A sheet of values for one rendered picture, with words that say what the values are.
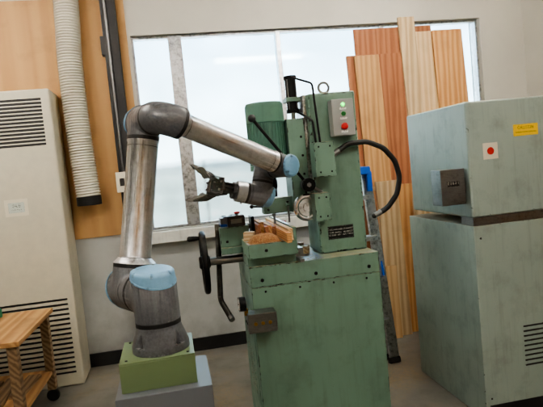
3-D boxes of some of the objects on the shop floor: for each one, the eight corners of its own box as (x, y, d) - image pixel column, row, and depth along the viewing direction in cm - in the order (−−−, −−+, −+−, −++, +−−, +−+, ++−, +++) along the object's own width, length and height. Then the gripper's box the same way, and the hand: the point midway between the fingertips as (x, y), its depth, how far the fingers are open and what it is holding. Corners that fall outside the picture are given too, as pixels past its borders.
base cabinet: (252, 407, 282) (238, 270, 277) (360, 388, 291) (348, 256, 286) (267, 451, 238) (250, 288, 233) (393, 427, 247) (380, 271, 242)
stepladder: (352, 363, 331) (328, 169, 335) (390, 356, 336) (367, 165, 340) (361, 370, 316) (336, 166, 320) (402, 362, 321) (377, 162, 325)
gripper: (241, 165, 228) (194, 155, 221) (235, 211, 224) (187, 203, 217) (235, 169, 236) (190, 160, 229) (229, 215, 232) (183, 206, 225)
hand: (187, 182), depth 226 cm, fingers open, 14 cm apart
